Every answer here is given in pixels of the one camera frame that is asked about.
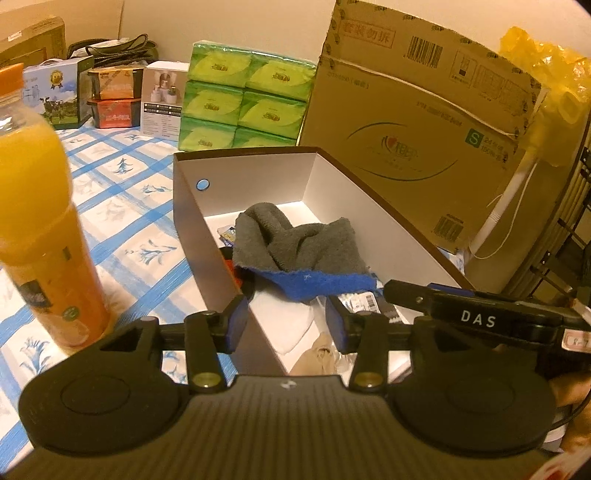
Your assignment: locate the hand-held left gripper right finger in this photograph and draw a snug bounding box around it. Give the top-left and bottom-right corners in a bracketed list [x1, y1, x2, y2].
[324, 295, 462, 394]

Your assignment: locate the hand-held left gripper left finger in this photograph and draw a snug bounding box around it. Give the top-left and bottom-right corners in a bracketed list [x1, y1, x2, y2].
[99, 294, 250, 394]

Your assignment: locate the beige stocking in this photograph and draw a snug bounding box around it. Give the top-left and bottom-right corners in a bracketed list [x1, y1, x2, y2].
[290, 335, 356, 376]

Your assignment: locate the small white barcode packet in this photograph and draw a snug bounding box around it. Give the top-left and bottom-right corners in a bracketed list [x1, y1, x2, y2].
[339, 288, 399, 324]

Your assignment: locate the white cloth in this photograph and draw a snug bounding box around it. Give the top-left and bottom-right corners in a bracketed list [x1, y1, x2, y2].
[252, 291, 320, 356]

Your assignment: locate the grey sock with blue cuff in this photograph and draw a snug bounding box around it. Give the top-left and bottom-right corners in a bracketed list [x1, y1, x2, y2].
[232, 203, 378, 304]

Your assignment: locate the white shoe box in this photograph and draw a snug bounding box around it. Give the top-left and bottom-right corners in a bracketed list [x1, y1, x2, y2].
[172, 146, 476, 377]

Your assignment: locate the person's right hand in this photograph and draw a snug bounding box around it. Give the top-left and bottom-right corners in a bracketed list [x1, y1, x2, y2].
[549, 367, 591, 457]

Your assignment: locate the red black object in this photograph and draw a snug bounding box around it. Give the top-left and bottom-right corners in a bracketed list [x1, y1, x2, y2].
[221, 247, 255, 296]

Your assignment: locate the white plastic pole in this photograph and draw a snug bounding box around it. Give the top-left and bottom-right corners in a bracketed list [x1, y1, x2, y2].
[468, 154, 539, 259]

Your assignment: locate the red packet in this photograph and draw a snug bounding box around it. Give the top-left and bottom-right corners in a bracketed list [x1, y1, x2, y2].
[531, 455, 585, 480]

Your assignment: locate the large brown cardboard box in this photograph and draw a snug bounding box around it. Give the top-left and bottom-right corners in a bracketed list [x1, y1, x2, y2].
[299, 0, 550, 256]

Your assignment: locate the blue checked tablecloth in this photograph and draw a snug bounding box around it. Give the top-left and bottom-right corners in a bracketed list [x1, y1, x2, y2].
[0, 124, 472, 462]

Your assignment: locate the orange juice bottle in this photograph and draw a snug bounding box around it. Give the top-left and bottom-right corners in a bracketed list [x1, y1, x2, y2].
[0, 64, 116, 357]

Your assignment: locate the stack of green tissue packs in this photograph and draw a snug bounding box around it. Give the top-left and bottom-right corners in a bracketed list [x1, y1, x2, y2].
[178, 41, 317, 152]

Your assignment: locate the yellow plastic bag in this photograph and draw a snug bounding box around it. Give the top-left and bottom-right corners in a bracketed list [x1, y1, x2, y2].
[499, 27, 591, 168]

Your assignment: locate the white product box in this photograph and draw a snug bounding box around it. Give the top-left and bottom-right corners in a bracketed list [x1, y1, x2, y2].
[141, 61, 190, 140]

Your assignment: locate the red snack box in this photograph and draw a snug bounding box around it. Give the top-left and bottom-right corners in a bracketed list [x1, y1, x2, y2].
[89, 97, 142, 129]

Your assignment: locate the orange snack box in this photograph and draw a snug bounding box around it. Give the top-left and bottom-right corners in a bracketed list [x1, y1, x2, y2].
[88, 68, 144, 100]

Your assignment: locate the cow print milk box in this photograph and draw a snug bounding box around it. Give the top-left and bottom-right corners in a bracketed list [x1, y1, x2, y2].
[22, 56, 96, 130]

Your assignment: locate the small brown cardboard box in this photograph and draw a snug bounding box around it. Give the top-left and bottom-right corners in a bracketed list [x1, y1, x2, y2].
[0, 16, 66, 71]

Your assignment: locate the beige wooden board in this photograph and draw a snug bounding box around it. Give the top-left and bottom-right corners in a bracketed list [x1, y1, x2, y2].
[0, 0, 126, 47]

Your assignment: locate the metal wire rack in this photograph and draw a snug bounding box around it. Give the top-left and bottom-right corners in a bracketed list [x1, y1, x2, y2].
[503, 115, 591, 302]

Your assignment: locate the black green strap bag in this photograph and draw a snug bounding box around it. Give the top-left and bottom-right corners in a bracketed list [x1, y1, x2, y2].
[67, 33, 158, 71]

